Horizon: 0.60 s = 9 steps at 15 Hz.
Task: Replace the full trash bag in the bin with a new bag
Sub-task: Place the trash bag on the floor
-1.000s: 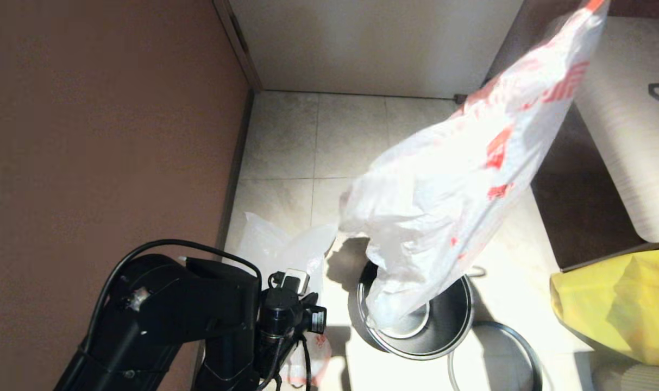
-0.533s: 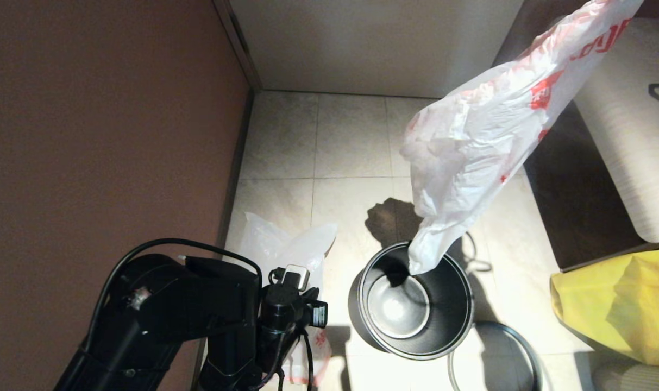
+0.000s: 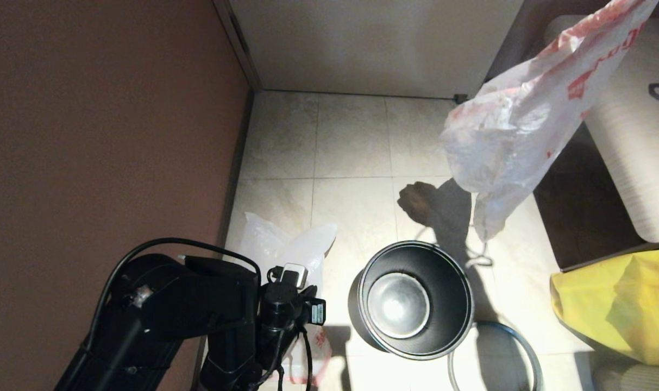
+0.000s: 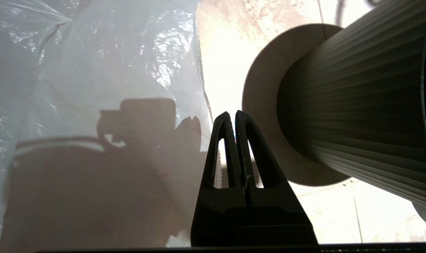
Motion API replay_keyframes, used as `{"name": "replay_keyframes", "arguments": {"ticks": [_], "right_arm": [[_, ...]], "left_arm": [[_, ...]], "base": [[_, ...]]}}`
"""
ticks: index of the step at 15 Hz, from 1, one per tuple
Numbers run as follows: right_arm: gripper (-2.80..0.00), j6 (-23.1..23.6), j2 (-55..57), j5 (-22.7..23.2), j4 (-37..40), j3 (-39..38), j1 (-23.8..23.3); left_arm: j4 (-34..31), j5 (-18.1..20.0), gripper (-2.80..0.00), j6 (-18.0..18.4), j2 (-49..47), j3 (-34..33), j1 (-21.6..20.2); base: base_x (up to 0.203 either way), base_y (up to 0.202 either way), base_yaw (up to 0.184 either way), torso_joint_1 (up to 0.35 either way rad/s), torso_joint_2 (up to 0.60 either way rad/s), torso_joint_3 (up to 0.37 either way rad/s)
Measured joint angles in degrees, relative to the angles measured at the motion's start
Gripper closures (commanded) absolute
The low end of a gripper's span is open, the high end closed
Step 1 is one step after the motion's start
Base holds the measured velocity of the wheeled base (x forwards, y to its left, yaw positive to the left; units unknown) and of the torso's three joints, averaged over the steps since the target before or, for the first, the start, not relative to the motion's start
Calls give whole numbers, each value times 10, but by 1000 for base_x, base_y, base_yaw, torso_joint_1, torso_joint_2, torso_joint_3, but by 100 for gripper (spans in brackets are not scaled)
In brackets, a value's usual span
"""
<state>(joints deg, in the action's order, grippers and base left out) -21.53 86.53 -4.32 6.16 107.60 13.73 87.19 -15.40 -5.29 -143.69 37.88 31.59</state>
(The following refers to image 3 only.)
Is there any white red-printed trash bag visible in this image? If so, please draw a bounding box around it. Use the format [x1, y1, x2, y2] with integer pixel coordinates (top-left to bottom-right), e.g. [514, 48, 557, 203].
[441, 0, 659, 268]

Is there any beige woodgrain table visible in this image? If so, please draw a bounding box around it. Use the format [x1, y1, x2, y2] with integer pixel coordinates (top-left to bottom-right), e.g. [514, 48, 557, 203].
[547, 15, 659, 244]

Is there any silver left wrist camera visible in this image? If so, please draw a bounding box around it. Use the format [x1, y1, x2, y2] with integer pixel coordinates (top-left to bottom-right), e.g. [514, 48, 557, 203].
[306, 298, 328, 327]

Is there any grey door frame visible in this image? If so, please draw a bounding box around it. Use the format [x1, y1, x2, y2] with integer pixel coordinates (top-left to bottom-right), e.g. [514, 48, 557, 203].
[212, 0, 263, 93]

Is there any yellow plastic bag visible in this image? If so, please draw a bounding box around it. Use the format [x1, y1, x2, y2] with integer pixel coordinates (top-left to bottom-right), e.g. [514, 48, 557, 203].
[549, 248, 659, 368]

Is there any white plastic bag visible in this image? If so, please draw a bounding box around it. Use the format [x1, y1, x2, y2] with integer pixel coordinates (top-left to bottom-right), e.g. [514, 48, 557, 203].
[236, 212, 338, 387]

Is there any grey bin rim ring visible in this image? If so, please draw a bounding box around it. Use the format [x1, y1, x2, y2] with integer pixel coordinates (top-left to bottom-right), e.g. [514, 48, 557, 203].
[448, 320, 543, 391]

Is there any cream ribbed cylinder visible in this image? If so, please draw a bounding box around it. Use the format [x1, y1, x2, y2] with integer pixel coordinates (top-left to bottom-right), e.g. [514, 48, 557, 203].
[592, 364, 659, 391]

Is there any white door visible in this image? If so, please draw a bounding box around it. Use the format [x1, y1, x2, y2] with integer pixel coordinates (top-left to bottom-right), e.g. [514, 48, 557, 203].
[229, 0, 525, 101]

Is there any black round trash bin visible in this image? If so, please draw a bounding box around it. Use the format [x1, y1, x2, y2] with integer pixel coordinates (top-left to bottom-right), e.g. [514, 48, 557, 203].
[348, 241, 475, 361]

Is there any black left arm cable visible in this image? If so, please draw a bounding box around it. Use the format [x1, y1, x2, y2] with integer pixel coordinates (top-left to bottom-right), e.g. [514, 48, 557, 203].
[84, 237, 315, 391]

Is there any dark baseboard strip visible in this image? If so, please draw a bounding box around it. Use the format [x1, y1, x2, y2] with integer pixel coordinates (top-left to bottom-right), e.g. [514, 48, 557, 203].
[190, 90, 255, 391]

